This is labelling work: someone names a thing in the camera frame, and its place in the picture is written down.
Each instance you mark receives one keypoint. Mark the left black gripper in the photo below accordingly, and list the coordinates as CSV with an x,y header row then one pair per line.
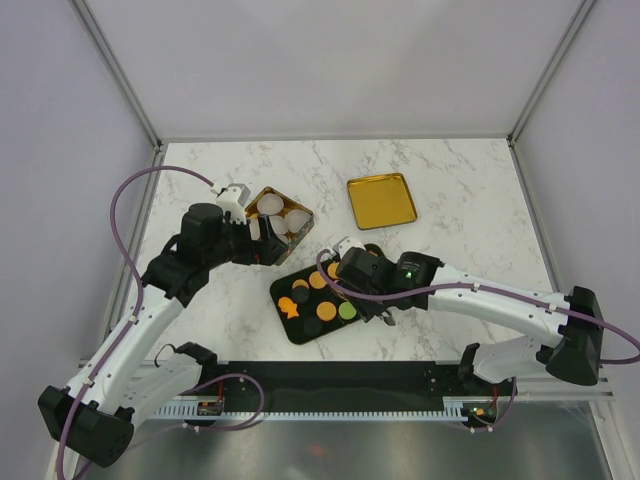
x,y
265,252

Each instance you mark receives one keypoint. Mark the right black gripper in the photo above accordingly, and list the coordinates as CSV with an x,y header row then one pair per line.
x,y
367,310

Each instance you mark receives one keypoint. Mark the orange round cookie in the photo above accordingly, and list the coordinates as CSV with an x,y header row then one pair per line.
x,y
317,281
326,311
332,271

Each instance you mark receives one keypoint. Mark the square cookie tin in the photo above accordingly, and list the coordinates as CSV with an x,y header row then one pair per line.
x,y
290,220

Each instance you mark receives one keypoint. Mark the gold tin lid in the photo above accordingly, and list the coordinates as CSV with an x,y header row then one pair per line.
x,y
381,201

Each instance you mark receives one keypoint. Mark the metal tongs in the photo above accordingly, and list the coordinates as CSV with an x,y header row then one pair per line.
x,y
388,318

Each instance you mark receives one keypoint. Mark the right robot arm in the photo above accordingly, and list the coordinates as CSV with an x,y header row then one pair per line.
x,y
558,333

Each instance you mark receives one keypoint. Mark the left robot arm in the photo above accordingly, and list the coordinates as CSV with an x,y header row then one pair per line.
x,y
98,411

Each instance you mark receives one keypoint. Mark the orange cookie under black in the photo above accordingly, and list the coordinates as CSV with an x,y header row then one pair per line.
x,y
300,283

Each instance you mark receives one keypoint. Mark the green cookie lower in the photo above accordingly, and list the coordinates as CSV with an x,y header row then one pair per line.
x,y
347,311

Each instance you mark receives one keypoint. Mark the black sandwich cookie upper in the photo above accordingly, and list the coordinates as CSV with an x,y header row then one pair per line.
x,y
300,294

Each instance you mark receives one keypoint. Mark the black sandwich cookie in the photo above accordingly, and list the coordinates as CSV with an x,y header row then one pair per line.
x,y
313,326
300,294

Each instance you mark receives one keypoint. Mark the orange fish cookie left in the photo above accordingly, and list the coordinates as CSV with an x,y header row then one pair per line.
x,y
288,307

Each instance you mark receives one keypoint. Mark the black serving tray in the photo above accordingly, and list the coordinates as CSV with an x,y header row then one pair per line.
x,y
309,308

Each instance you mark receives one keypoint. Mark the black sandwich cookie lower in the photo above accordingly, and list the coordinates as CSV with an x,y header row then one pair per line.
x,y
313,326

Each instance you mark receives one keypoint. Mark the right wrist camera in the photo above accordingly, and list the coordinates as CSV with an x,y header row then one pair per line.
x,y
343,246

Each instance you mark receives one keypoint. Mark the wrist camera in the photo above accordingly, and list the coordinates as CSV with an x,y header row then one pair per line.
x,y
233,199
343,246

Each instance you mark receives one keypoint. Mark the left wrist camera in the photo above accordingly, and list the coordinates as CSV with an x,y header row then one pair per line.
x,y
233,199

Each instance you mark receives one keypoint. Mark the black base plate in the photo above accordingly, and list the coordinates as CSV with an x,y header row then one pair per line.
x,y
346,386

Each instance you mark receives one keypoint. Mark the white cable duct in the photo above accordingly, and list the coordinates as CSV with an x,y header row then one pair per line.
x,y
189,408

